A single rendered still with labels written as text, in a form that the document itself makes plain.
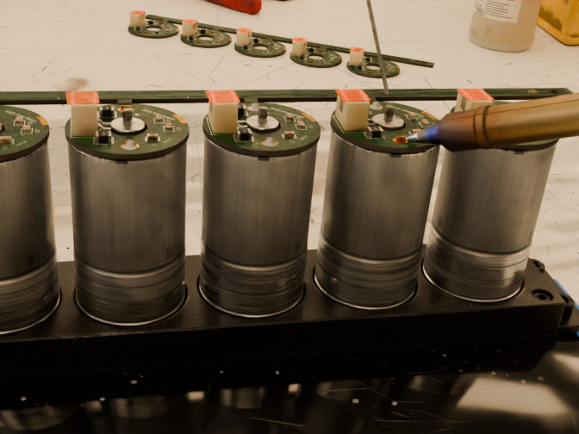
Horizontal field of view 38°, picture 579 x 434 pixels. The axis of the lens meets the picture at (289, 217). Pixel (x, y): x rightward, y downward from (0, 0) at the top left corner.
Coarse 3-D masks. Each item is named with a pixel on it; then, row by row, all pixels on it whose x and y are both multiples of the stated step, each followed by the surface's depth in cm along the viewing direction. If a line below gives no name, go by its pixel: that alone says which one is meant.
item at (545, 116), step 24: (552, 96) 16; (576, 96) 15; (456, 120) 17; (480, 120) 16; (504, 120) 16; (528, 120) 16; (552, 120) 16; (576, 120) 15; (456, 144) 17; (480, 144) 17; (504, 144) 16
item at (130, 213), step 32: (128, 128) 17; (96, 160) 17; (128, 160) 16; (160, 160) 17; (96, 192) 17; (128, 192) 17; (160, 192) 17; (96, 224) 17; (128, 224) 17; (160, 224) 18; (96, 256) 18; (128, 256) 18; (160, 256) 18; (96, 288) 18; (128, 288) 18; (160, 288) 18; (96, 320) 19; (128, 320) 18; (160, 320) 19
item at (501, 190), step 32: (448, 160) 19; (480, 160) 19; (512, 160) 18; (544, 160) 19; (448, 192) 20; (480, 192) 19; (512, 192) 19; (544, 192) 20; (448, 224) 20; (480, 224) 19; (512, 224) 19; (448, 256) 20; (480, 256) 20; (512, 256) 20; (448, 288) 20; (480, 288) 20; (512, 288) 20
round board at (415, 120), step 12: (372, 108) 19; (384, 108) 19; (396, 108) 19; (408, 108) 19; (336, 120) 19; (408, 120) 19; (420, 120) 19; (432, 120) 19; (336, 132) 18; (348, 132) 18; (360, 132) 18; (372, 132) 18; (384, 132) 18; (396, 132) 18; (408, 132) 18; (360, 144) 18; (372, 144) 18; (384, 144) 18; (396, 144) 18; (408, 144) 18; (420, 144) 18
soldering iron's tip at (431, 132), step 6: (432, 126) 17; (438, 126) 17; (420, 132) 18; (426, 132) 17; (432, 132) 17; (438, 132) 17; (408, 138) 18; (414, 138) 18; (420, 138) 18; (426, 138) 17; (432, 138) 17; (438, 138) 17; (432, 144) 17; (438, 144) 17
